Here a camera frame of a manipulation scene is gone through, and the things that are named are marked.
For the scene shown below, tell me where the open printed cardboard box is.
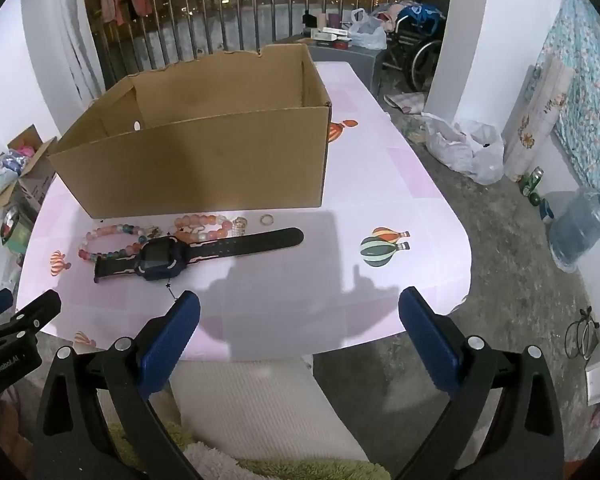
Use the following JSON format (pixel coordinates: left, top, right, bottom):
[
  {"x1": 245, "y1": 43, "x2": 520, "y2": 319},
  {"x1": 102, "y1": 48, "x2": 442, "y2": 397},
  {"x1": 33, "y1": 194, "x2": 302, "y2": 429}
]
[{"x1": 0, "y1": 124, "x2": 61, "y2": 218}]

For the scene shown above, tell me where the white curtain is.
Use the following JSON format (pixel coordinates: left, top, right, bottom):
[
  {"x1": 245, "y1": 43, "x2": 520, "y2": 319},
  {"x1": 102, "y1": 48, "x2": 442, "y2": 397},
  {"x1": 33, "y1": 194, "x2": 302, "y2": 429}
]
[{"x1": 55, "y1": 0, "x2": 106, "y2": 101}]

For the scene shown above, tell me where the large white plastic bag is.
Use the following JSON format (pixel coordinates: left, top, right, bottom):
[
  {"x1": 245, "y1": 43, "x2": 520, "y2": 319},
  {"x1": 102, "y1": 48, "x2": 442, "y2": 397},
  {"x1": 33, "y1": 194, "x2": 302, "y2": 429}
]
[{"x1": 422, "y1": 112, "x2": 506, "y2": 186}]

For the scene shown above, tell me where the multicolour bead bracelet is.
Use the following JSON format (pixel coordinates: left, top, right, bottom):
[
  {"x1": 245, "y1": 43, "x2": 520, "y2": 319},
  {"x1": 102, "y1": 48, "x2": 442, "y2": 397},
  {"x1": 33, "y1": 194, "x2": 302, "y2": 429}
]
[{"x1": 78, "y1": 223, "x2": 148, "y2": 263}]

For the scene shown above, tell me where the mint green metal bucket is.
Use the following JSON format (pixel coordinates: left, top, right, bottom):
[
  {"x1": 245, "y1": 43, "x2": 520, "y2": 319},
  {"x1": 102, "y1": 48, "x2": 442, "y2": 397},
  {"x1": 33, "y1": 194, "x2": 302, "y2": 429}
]
[{"x1": 0, "y1": 205, "x2": 33, "y2": 256}]

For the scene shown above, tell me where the folded floral foam mat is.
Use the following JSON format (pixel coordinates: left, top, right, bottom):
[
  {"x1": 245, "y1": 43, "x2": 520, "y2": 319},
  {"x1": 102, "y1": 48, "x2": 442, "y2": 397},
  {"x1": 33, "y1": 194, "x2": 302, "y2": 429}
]
[{"x1": 502, "y1": 57, "x2": 576, "y2": 183}]

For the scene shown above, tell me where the teal floral cloth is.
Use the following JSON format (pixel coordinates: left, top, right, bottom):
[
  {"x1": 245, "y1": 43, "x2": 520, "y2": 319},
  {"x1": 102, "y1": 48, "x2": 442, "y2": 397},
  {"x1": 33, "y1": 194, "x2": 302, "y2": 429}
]
[{"x1": 547, "y1": 0, "x2": 600, "y2": 281}]

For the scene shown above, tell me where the black smartwatch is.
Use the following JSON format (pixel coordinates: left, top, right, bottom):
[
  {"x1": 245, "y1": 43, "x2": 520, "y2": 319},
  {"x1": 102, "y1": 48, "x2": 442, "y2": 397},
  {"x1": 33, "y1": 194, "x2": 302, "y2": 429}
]
[{"x1": 94, "y1": 227, "x2": 305, "y2": 285}]

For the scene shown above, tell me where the pink clothes pile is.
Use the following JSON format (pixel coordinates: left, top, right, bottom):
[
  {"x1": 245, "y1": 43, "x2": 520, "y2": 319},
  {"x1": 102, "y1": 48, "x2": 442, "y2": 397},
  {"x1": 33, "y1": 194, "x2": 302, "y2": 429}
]
[{"x1": 375, "y1": 4, "x2": 406, "y2": 31}]

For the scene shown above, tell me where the orange pink bead bracelet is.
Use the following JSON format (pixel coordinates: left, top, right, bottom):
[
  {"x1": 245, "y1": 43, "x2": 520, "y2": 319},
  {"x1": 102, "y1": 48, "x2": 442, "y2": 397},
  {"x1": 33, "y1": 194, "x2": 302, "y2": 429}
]
[{"x1": 174, "y1": 213, "x2": 234, "y2": 243}]

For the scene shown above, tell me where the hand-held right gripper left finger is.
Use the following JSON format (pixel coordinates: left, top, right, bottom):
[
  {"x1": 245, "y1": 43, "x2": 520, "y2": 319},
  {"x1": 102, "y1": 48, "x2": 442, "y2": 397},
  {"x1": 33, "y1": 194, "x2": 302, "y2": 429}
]
[{"x1": 30, "y1": 290, "x2": 201, "y2": 480}]

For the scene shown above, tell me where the brown cardboard box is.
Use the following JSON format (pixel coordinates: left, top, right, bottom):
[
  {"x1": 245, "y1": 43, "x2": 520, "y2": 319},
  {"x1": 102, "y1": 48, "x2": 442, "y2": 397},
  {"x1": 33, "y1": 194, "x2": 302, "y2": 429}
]
[{"x1": 47, "y1": 43, "x2": 333, "y2": 219}]

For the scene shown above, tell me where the small green bottle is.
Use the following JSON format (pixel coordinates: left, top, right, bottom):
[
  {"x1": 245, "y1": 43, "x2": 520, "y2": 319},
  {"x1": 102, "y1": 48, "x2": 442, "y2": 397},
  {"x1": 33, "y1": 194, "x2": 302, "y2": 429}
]
[{"x1": 522, "y1": 166, "x2": 546, "y2": 206}]

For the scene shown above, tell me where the crumpled printed paper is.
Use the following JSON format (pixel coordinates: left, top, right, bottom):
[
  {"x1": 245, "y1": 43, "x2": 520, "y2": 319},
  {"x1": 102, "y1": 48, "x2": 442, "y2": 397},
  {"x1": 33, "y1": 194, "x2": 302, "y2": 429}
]
[{"x1": 384, "y1": 92, "x2": 426, "y2": 113}]

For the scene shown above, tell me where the blue bag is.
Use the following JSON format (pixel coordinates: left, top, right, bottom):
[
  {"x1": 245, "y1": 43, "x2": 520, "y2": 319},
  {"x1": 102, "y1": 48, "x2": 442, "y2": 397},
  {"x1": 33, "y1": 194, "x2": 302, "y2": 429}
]
[{"x1": 397, "y1": 4, "x2": 443, "y2": 26}]

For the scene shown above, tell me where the blue water jug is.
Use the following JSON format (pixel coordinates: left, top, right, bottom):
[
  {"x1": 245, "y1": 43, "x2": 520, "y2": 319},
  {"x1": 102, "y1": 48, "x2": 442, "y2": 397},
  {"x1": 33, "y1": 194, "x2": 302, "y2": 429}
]
[{"x1": 547, "y1": 187, "x2": 600, "y2": 273}]

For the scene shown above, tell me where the green fluffy garment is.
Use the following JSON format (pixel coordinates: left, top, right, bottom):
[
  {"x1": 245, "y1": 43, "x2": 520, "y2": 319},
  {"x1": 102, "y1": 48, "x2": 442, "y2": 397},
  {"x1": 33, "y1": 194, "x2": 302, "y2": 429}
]
[{"x1": 107, "y1": 422, "x2": 396, "y2": 480}]

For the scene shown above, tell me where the wheelchair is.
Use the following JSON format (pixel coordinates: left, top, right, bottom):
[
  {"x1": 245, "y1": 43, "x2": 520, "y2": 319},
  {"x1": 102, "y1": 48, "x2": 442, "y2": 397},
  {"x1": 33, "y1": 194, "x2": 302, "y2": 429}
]
[{"x1": 382, "y1": 2, "x2": 448, "y2": 93}]

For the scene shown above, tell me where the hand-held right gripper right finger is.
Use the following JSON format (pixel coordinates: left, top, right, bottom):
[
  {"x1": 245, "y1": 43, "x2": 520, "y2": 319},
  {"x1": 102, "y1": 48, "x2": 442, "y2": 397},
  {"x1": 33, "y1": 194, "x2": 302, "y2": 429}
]
[{"x1": 397, "y1": 287, "x2": 566, "y2": 480}]

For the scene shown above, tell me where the grey cabinet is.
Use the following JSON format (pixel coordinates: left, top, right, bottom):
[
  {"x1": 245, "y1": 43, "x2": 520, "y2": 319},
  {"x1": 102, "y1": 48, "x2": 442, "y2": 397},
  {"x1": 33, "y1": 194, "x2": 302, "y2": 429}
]
[{"x1": 275, "y1": 35, "x2": 388, "y2": 96}]

